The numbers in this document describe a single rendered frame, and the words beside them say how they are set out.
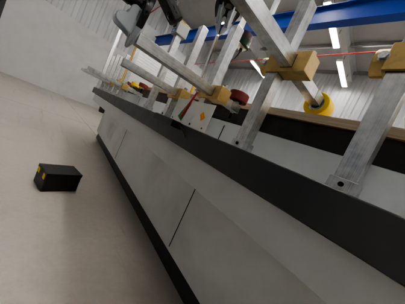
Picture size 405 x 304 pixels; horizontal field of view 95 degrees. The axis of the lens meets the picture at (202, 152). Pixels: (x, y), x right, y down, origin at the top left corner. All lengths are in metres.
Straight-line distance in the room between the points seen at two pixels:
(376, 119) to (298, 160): 0.30
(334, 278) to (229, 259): 0.42
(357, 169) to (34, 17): 8.17
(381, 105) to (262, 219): 0.31
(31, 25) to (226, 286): 8.03
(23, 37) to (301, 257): 8.11
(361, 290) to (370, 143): 0.23
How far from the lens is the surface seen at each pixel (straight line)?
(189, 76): 0.62
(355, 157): 0.41
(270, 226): 0.46
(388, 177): 0.62
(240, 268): 0.76
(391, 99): 0.45
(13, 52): 8.12
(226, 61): 0.76
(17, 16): 8.18
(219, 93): 0.65
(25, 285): 0.96
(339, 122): 0.67
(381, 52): 0.48
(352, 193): 0.40
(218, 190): 0.55
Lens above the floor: 0.69
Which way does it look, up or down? 4 degrees down
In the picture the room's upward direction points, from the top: 24 degrees clockwise
